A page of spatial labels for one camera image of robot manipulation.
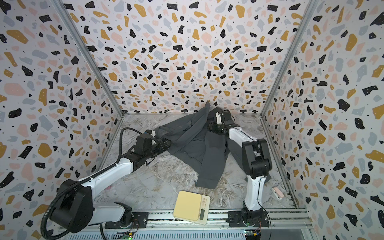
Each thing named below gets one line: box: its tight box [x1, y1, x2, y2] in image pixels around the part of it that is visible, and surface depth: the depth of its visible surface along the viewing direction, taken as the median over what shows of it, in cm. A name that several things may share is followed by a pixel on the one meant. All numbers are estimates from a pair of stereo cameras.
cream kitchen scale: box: [173, 190, 211, 225], surface depth 78 cm
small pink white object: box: [271, 186, 284, 200], surface depth 83 cm
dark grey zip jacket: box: [153, 101, 255, 189], surface depth 100 cm
